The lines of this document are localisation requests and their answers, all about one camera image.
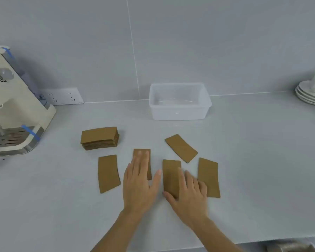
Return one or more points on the person's right hand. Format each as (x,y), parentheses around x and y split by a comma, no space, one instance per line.
(191,202)

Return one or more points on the person's left hand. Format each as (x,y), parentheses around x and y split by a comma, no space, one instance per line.
(136,186)

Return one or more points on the stack of brown cup sleeves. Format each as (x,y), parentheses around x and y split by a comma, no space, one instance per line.
(99,136)

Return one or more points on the clear plastic container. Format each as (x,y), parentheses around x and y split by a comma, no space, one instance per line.
(178,112)

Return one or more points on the shiny metal container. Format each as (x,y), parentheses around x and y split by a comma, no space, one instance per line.
(291,246)

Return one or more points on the blue tape strip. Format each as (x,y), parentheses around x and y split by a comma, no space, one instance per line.
(8,51)
(31,133)

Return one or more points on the cream espresso machine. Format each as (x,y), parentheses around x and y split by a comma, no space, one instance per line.
(15,102)

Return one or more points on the white wall socket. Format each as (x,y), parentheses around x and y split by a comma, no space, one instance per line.
(72,95)
(53,97)

